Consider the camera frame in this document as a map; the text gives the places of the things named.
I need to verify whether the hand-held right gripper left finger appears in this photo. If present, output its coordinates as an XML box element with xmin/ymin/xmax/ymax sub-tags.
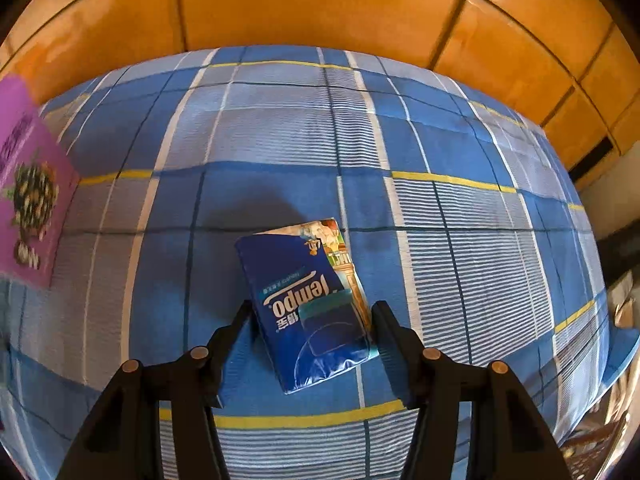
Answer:
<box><xmin>55</xmin><ymin>299</ymin><xmax>253</xmax><ymax>480</ymax></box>

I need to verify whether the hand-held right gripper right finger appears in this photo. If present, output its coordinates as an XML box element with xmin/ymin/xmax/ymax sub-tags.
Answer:
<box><xmin>372</xmin><ymin>300</ymin><xmax>573</xmax><ymax>480</ymax></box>

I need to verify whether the blue tissue pack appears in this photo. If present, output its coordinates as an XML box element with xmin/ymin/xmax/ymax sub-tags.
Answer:
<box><xmin>235</xmin><ymin>217</ymin><xmax>378</xmax><ymax>395</ymax></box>

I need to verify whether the purple carton box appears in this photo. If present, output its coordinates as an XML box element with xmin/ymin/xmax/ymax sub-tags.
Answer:
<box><xmin>0</xmin><ymin>74</ymin><xmax>81</xmax><ymax>291</ymax></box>

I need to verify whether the wooden wardrobe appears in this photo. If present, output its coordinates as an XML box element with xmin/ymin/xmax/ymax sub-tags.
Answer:
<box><xmin>0</xmin><ymin>0</ymin><xmax>640</xmax><ymax>171</ymax></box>

